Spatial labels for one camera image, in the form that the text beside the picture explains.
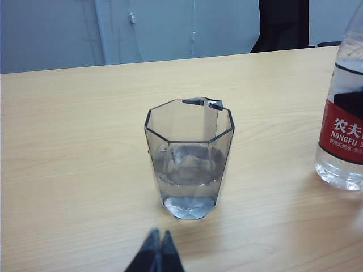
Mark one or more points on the grey transparent faceted mug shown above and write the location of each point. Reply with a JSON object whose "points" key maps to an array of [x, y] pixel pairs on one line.
{"points": [[187, 175]]}

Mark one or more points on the clear red-label water bottle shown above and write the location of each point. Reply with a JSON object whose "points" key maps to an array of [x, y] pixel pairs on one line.
{"points": [[340, 127]]}

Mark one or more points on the black office chair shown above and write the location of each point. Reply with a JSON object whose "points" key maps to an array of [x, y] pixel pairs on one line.
{"points": [[283, 25]]}

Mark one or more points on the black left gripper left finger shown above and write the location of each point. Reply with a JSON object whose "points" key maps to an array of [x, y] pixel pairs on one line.
{"points": [[146, 258]]}

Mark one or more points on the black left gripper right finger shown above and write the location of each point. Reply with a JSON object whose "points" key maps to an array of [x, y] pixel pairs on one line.
{"points": [[168, 258]]}

